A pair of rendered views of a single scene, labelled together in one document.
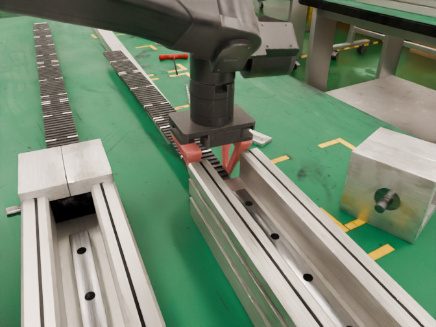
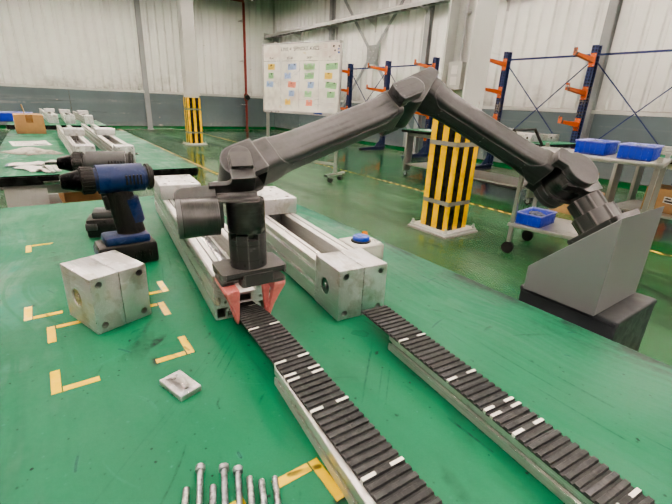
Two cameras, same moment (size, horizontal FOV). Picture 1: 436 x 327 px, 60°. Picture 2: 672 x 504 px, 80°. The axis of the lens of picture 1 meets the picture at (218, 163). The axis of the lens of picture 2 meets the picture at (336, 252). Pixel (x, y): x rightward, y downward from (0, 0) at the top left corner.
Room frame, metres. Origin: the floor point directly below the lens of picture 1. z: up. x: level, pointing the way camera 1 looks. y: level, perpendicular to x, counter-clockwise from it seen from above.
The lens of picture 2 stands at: (1.06, 0.07, 1.14)
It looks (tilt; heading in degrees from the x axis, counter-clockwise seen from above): 20 degrees down; 173
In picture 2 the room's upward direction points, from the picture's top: 3 degrees clockwise
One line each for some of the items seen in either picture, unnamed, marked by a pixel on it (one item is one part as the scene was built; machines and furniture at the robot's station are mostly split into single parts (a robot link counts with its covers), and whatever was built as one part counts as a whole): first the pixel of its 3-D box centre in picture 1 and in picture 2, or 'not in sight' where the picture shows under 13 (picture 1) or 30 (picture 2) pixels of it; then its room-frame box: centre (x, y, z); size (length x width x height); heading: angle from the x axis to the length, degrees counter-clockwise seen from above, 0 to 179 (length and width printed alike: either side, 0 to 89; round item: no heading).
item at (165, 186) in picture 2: not in sight; (176, 190); (-0.18, -0.27, 0.87); 0.16 x 0.11 x 0.07; 24
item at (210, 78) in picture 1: (217, 58); (241, 214); (0.46, 0.00, 0.98); 0.07 x 0.06 x 0.07; 107
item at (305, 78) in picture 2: not in sight; (300, 112); (-5.59, 0.21, 0.97); 1.51 x 0.50 x 1.95; 49
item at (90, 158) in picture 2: not in sight; (96, 193); (-0.04, -0.43, 0.89); 0.20 x 0.08 x 0.22; 106
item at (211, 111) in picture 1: (211, 104); (248, 252); (0.46, 0.01, 0.92); 0.10 x 0.07 x 0.07; 115
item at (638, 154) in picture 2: not in sight; (576, 198); (-1.90, 2.35, 0.50); 1.03 x 0.55 x 1.01; 41
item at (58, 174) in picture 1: (61, 196); (355, 281); (0.38, 0.19, 0.83); 0.12 x 0.09 x 0.10; 114
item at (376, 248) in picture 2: not in sight; (357, 252); (0.18, 0.23, 0.81); 0.10 x 0.08 x 0.06; 114
